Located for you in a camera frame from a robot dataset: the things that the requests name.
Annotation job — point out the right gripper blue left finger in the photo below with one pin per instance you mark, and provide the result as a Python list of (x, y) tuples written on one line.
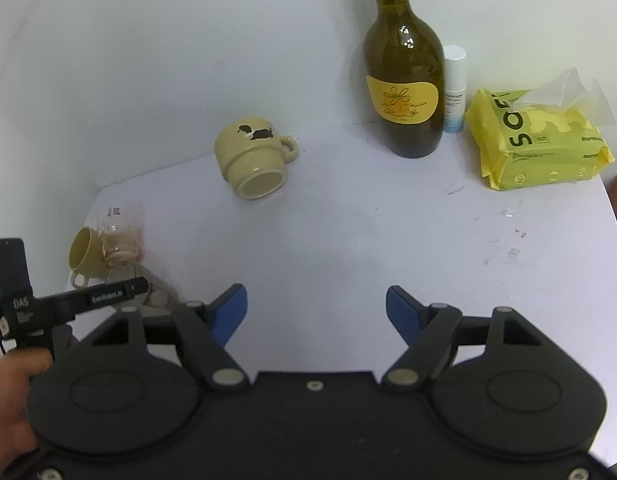
[(203, 331)]

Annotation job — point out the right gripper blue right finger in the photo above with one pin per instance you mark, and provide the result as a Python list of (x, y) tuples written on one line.
[(428, 331)]

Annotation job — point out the smoky grey glass mug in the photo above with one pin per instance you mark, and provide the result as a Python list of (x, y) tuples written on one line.
[(161, 297)]

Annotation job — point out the olive yellow ceramic cup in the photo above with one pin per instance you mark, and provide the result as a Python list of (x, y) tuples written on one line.
[(86, 258)]

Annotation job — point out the pink tinted glass cup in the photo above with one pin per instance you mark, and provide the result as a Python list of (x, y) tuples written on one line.
[(121, 231)]

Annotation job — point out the person's left hand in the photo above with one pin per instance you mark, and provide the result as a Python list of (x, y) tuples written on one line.
[(17, 367)]

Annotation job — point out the cream mug with dog print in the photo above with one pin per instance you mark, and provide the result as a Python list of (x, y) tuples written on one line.
[(252, 158)]

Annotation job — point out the yellow tissue pack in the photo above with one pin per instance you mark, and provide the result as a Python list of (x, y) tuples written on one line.
[(550, 134)]

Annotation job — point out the dark green wine bottle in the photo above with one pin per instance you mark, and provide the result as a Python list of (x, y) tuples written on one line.
[(405, 77)]

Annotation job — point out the white spray bottle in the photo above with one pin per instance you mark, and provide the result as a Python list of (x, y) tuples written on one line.
[(456, 84)]

